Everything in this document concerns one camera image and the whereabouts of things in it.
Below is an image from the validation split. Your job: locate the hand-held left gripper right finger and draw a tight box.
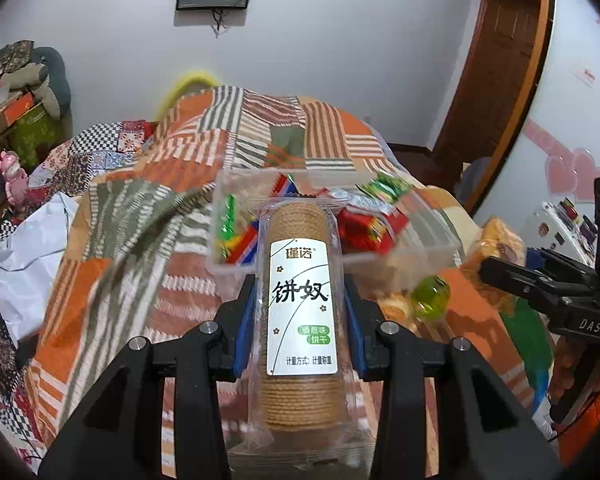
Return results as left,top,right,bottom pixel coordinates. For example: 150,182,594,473
341,275,562,480

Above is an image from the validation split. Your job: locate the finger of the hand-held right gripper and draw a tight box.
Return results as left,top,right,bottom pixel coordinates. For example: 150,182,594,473
524,246,600,283
479,255,576,313

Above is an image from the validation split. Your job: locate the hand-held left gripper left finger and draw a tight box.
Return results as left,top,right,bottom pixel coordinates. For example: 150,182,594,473
37,275,259,480

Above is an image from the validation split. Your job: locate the yellow puffed snack bag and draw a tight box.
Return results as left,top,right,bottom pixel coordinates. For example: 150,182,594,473
461,216,529,302

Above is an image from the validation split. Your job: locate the biscuit roll with white label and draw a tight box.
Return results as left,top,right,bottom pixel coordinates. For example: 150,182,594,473
246,196,377,455

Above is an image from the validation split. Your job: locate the blue snack packet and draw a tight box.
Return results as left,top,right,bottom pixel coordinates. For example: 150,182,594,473
222,174,299,267

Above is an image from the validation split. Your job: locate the red snack packet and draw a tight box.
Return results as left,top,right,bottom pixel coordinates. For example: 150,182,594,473
336,204,407,257

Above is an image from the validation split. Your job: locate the clear plastic container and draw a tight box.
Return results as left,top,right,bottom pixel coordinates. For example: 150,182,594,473
207,166,462,277

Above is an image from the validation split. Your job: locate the green snack packet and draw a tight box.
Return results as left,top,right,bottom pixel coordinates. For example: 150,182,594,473
356,171,414,207
216,194,242,258

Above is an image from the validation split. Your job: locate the green jelly cup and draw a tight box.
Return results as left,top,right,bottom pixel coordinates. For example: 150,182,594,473
411,274,452,319

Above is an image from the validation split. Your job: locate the white heart sticker sliding door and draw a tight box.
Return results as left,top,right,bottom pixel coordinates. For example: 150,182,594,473
469,0,600,263

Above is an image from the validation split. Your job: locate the striped patchwork blanket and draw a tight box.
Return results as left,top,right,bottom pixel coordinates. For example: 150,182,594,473
24,85,600,480

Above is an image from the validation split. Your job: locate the wooden door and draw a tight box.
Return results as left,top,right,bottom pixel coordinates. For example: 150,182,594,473
432,0,532,162

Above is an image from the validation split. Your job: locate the paper label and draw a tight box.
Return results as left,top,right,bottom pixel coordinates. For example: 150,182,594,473
571,64,599,89

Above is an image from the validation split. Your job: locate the wooden wardrobe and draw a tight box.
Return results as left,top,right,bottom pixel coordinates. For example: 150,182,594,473
431,0,557,213

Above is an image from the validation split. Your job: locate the white cloth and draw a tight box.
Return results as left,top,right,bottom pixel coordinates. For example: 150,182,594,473
0,191,82,342

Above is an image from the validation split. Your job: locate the checkered patterned quilt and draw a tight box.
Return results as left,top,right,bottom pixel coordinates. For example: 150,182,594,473
0,119,157,467

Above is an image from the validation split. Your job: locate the yellow foam tube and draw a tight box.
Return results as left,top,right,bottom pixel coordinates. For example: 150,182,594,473
156,72,219,112

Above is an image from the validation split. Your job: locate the pink toy llama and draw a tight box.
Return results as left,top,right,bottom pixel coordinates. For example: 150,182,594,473
0,149,29,207

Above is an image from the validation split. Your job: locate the green patterned box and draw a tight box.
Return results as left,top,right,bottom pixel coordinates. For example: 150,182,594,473
9,106,67,172

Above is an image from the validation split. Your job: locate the orange box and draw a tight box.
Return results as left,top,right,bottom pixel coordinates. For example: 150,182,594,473
0,91,47,137

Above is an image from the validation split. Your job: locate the grey stuffed toy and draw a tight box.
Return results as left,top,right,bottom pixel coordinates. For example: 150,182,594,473
0,61,62,122

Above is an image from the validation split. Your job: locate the patterned dark cloth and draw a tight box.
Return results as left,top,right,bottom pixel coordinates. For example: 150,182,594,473
0,39,34,74

